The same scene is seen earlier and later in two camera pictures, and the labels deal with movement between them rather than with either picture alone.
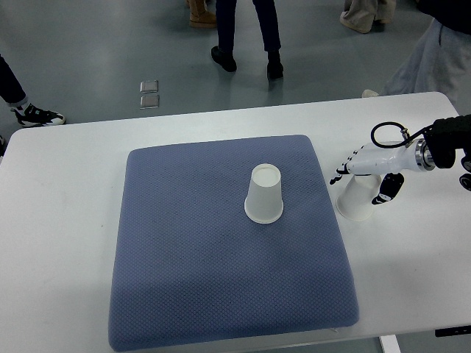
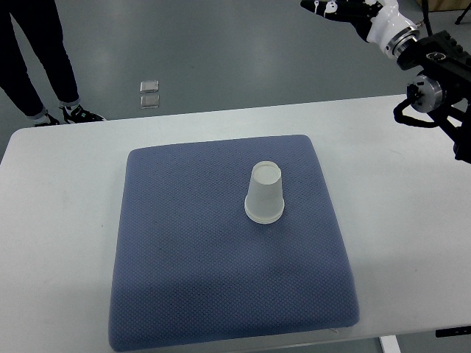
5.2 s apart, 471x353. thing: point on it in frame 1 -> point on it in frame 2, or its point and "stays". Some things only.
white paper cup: [355, 201] -> [264, 202]
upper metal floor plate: [149, 86] stays
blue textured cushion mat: [187, 265] stays
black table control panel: [453, 331] stays
